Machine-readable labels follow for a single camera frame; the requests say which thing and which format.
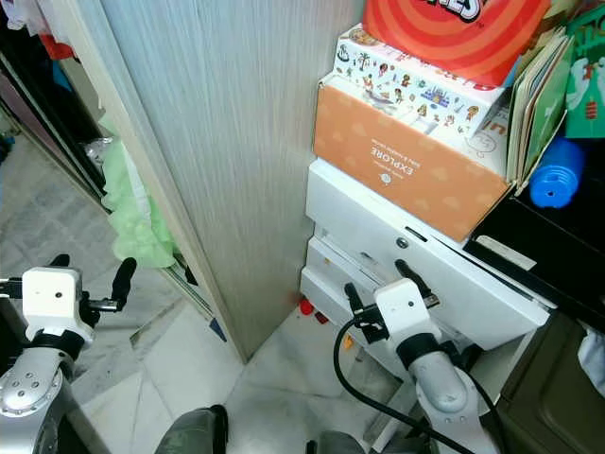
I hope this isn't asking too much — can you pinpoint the green plastic bag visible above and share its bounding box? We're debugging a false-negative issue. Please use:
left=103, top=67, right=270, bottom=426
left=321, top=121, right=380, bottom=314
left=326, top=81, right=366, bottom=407
left=99, top=118, right=181, bottom=271

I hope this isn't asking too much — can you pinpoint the white drawer unit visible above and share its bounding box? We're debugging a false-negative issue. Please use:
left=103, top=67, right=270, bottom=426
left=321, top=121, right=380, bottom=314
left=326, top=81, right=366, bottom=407
left=298, top=156, right=561, bottom=379

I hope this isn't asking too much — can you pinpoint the white slim remote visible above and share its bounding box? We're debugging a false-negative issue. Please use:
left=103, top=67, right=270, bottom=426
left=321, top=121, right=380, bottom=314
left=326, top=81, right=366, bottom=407
left=473, top=235, right=540, bottom=271

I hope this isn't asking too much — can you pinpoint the orange cardboard box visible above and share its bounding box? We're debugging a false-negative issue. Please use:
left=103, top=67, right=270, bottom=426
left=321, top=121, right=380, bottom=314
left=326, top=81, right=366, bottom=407
left=312, top=80, right=516, bottom=242

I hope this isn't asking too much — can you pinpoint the crumpled silver foil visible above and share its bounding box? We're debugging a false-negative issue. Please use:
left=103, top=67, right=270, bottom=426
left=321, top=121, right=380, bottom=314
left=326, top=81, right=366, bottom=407
left=85, top=137, right=119, bottom=166

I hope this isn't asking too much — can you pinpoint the grey robot right leg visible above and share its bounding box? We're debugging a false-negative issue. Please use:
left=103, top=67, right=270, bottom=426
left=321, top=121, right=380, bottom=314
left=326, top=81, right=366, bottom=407
left=307, top=430, right=379, bottom=454

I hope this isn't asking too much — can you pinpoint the grey robot leg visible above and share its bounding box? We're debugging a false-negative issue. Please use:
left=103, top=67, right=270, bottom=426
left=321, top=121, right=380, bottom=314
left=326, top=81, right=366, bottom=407
left=307, top=430, right=379, bottom=454
left=154, top=405, right=228, bottom=454

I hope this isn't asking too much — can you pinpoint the dark sliding wardrobe door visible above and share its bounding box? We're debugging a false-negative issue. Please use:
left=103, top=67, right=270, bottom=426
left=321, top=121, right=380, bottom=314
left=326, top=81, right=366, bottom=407
left=0, top=38, right=114, bottom=218

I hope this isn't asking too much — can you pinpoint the grey robot left leg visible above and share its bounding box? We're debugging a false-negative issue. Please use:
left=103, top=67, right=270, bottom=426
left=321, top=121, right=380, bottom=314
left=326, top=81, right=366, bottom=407
left=154, top=405, right=228, bottom=454

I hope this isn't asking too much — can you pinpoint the black furniture unit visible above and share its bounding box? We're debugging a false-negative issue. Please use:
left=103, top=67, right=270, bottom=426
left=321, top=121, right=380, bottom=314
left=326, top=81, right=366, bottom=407
left=463, top=166, right=605, bottom=332

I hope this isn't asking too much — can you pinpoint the light wood wardrobe panel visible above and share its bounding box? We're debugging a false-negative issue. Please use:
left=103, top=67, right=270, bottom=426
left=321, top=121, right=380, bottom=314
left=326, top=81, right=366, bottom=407
left=47, top=0, right=370, bottom=365

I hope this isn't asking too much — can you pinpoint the blue plastic bottle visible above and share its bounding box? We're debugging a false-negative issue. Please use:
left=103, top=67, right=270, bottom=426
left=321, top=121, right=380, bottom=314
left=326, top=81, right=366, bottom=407
left=527, top=135, right=589, bottom=209

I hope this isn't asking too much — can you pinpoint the white illustrated box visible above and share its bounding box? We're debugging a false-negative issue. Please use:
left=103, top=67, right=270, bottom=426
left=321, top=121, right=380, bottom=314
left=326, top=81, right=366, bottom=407
left=334, top=26, right=511, bottom=143

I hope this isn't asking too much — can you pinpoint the dark olive cabinet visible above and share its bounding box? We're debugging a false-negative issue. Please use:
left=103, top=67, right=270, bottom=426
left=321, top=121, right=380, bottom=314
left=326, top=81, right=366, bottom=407
left=496, top=312, right=605, bottom=454

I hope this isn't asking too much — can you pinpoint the white cloth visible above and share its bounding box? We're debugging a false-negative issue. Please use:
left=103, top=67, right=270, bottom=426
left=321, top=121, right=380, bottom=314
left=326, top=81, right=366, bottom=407
left=577, top=326, right=605, bottom=398

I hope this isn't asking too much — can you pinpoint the stack of thin upright books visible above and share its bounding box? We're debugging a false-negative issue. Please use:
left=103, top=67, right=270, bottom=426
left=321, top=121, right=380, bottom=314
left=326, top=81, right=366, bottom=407
left=506, top=28, right=578, bottom=185

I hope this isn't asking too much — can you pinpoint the red game box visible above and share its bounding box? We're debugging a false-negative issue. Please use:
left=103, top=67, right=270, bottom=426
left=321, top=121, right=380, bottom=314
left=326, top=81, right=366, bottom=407
left=361, top=0, right=554, bottom=88

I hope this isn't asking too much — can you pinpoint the white plastic bag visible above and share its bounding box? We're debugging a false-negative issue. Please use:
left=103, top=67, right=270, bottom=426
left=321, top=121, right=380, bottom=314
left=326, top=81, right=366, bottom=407
left=0, top=0, right=77, bottom=39

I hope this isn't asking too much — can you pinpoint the green picture book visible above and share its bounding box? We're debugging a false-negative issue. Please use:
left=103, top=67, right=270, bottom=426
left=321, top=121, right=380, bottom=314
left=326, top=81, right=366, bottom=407
left=562, top=0, right=605, bottom=141

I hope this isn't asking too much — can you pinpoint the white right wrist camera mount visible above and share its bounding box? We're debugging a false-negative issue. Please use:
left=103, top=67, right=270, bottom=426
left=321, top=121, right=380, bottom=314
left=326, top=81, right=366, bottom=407
left=373, top=278, right=432, bottom=343

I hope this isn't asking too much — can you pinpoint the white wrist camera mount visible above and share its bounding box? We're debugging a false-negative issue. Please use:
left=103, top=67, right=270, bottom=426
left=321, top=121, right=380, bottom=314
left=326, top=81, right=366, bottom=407
left=373, top=278, right=432, bottom=343
left=22, top=267, right=83, bottom=337

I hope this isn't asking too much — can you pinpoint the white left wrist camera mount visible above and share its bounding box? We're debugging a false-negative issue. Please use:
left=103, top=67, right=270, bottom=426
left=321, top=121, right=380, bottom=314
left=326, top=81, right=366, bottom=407
left=22, top=267, right=83, bottom=337

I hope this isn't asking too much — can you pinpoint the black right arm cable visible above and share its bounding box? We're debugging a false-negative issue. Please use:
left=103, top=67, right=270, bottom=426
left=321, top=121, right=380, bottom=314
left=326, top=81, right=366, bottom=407
left=333, top=317, right=483, bottom=454

